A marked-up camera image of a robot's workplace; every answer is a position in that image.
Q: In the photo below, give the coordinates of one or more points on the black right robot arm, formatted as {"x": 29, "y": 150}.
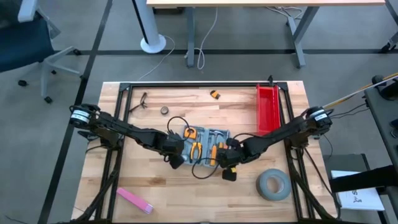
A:
{"x": 280, "y": 133}

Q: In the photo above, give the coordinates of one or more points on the grey column with round base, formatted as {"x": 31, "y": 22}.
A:
{"x": 152, "y": 43}

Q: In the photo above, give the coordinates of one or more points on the black side table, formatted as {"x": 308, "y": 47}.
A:
{"x": 382, "y": 109}

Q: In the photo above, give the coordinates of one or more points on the black arm base connector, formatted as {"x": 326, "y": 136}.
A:
{"x": 85, "y": 135}

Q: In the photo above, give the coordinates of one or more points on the yellow and white rod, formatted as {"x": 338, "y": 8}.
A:
{"x": 348, "y": 96}

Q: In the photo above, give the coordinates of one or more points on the white paper sheet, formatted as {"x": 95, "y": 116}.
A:
{"x": 367, "y": 199}

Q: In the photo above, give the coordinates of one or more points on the grey duct tape roll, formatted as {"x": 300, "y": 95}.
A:
{"x": 264, "y": 189}

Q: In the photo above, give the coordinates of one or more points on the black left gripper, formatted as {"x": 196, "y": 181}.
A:
{"x": 174, "y": 146}

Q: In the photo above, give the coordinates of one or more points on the red plastic bin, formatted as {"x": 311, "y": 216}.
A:
{"x": 267, "y": 105}

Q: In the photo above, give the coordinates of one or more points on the black flat bar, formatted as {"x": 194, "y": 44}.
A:
{"x": 363, "y": 180}

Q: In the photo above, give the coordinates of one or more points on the pink flat bar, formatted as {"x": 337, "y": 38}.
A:
{"x": 135, "y": 200}

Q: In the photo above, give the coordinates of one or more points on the blue-grey plastic tool case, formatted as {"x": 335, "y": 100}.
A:
{"x": 205, "y": 140}

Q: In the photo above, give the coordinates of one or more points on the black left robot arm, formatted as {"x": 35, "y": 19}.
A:
{"x": 124, "y": 129}

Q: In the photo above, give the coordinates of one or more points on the orange tape measure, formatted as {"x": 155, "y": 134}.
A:
{"x": 189, "y": 133}

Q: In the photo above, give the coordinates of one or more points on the wooden desk with grey legs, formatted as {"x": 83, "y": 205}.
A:
{"x": 248, "y": 3}

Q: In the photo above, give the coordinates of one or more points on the black rounded device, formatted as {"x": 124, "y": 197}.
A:
{"x": 388, "y": 90}

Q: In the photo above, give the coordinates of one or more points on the grey office chair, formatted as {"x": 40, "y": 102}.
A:
{"x": 25, "y": 43}

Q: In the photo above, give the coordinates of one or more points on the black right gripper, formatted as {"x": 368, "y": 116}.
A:
{"x": 233, "y": 155}

